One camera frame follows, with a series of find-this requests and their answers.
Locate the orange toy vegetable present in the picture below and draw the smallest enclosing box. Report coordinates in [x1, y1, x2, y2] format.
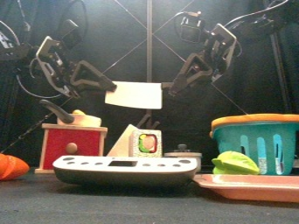
[0, 153, 31, 181]

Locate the white and black kitchen scale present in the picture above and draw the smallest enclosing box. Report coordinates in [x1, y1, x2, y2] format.
[51, 155, 199, 187]

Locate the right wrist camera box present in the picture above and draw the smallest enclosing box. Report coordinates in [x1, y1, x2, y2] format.
[179, 11, 207, 45]

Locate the teal basket with orange rim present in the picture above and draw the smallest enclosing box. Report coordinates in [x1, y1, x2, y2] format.
[209, 113, 299, 176]

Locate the grey metal frame pole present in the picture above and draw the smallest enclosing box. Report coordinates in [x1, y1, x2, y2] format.
[144, 0, 155, 130]

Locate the dark metal frame strut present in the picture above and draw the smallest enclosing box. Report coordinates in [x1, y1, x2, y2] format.
[267, 29, 292, 115]

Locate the white toy sushi roll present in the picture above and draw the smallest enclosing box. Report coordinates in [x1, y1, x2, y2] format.
[129, 129, 164, 158]

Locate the pink plastic tray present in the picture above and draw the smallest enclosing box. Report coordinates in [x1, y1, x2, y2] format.
[192, 173, 299, 204]

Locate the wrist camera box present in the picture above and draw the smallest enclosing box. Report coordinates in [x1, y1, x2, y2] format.
[56, 18, 85, 51]
[179, 11, 207, 45]

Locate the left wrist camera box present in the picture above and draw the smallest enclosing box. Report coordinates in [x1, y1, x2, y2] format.
[56, 18, 85, 51]

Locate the cream toy pot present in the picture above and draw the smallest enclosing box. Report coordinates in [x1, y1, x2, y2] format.
[163, 143, 203, 173]

